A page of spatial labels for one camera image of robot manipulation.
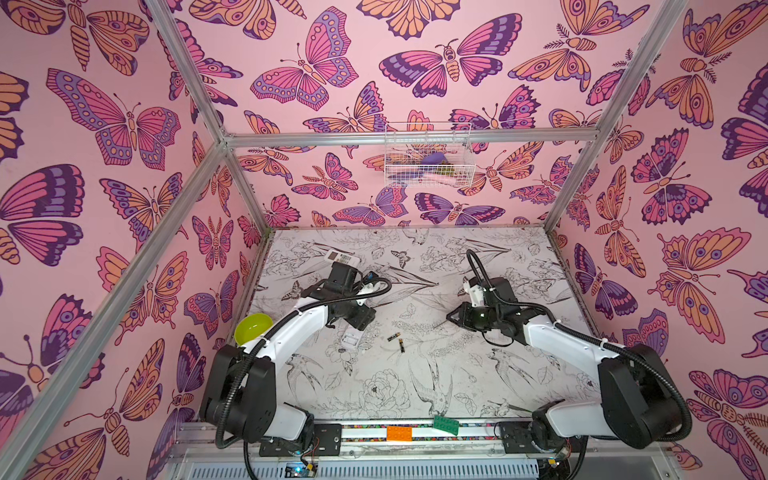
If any white remote control with batteries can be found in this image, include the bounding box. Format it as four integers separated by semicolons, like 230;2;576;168
340;328;363;350

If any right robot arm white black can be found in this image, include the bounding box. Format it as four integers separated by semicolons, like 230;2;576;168
446;277;693;452

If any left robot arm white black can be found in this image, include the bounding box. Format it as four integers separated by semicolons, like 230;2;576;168
199;262;392;453

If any white remote control far left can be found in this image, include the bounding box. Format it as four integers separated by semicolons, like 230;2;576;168
324;249;361;269

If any lime green bowl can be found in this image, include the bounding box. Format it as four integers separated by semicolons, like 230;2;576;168
234;313;273;347

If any green circuit board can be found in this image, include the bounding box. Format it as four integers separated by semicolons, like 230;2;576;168
284;462;317;479

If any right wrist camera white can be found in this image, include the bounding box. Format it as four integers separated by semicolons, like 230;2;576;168
463;279;486;308

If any green lego brick on rail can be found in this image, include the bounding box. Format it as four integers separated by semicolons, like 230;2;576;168
432;415;461;436

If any orange lego brick on rail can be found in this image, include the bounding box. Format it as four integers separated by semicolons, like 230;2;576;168
386;425;413;442

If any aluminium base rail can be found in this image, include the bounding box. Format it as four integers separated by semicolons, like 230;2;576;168
161;418;685;479

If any white wire basket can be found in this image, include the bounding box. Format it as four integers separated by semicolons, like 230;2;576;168
382;123;476;189

